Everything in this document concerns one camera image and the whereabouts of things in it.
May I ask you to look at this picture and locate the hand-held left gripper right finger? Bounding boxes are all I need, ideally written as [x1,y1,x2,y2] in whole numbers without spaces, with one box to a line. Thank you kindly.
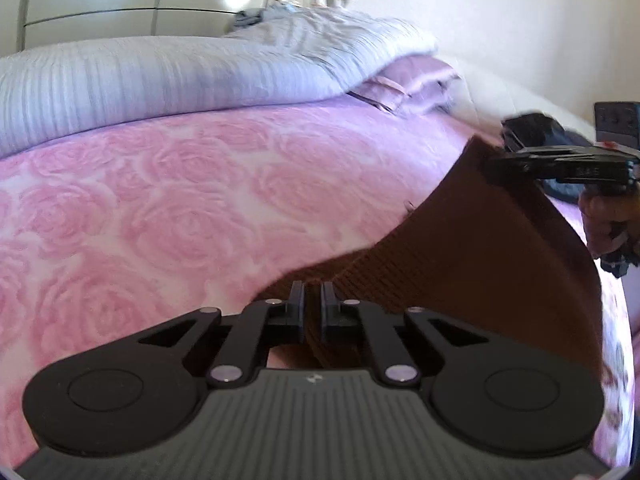
[320,280,493,386]

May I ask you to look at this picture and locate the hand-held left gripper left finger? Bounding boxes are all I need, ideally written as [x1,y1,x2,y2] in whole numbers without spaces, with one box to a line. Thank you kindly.
[137,280,307,389]

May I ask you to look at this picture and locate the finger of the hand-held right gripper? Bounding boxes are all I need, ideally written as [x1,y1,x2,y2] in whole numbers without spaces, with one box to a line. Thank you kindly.
[484,146,640,183]
[501,112,568,153]

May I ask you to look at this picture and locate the brown knit sweater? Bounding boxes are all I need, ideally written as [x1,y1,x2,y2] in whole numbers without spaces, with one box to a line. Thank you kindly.
[257,136,604,377]

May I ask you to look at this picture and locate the person's right hand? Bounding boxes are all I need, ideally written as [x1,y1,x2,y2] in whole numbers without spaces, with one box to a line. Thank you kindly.
[578,191,630,261]

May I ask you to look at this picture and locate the pink pillow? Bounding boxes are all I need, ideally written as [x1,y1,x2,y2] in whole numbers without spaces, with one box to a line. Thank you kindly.
[350,55,463,118]

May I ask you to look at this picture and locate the pink rose-pattern blanket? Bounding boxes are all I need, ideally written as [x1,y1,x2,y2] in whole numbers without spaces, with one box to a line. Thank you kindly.
[0,97,640,466]

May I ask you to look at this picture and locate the grey-blue striped quilt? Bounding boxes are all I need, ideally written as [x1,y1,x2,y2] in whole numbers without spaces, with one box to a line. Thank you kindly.
[0,2,441,158]

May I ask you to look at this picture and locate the grey clothing pile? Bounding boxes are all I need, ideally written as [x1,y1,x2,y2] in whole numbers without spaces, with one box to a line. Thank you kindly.
[231,7,273,28]

